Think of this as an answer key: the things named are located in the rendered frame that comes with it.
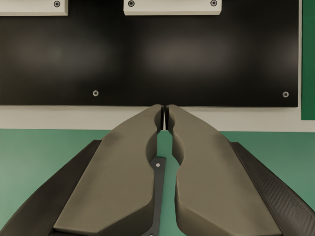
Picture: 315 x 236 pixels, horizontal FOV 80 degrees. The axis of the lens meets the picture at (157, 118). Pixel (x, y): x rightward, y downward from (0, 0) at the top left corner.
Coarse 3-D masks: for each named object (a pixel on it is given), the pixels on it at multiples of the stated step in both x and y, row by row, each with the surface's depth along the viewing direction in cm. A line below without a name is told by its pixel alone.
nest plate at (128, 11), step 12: (132, 0) 29; (144, 0) 29; (156, 0) 29; (168, 0) 29; (180, 0) 29; (192, 0) 29; (204, 0) 29; (216, 0) 29; (132, 12) 29; (144, 12) 29; (156, 12) 29; (168, 12) 29; (180, 12) 29; (192, 12) 29; (204, 12) 29; (216, 12) 29
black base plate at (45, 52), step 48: (96, 0) 30; (240, 0) 30; (288, 0) 30; (0, 48) 31; (48, 48) 31; (96, 48) 30; (144, 48) 30; (192, 48) 30; (240, 48) 30; (288, 48) 30; (0, 96) 31; (48, 96) 31; (96, 96) 30; (144, 96) 30; (192, 96) 30; (240, 96) 30; (288, 96) 30
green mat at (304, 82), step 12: (312, 0) 32; (312, 12) 32; (312, 24) 32; (312, 36) 32; (312, 48) 32; (312, 60) 32; (312, 72) 32; (312, 84) 32; (312, 96) 31; (312, 108) 31
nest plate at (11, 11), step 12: (0, 0) 30; (12, 0) 30; (24, 0) 30; (36, 0) 30; (48, 0) 30; (60, 0) 29; (0, 12) 30; (12, 12) 30; (24, 12) 30; (36, 12) 30; (48, 12) 30; (60, 12) 30
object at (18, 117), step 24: (0, 120) 33; (24, 120) 33; (48, 120) 33; (72, 120) 33; (96, 120) 33; (120, 120) 33; (216, 120) 32; (240, 120) 32; (264, 120) 32; (288, 120) 32; (312, 120) 32
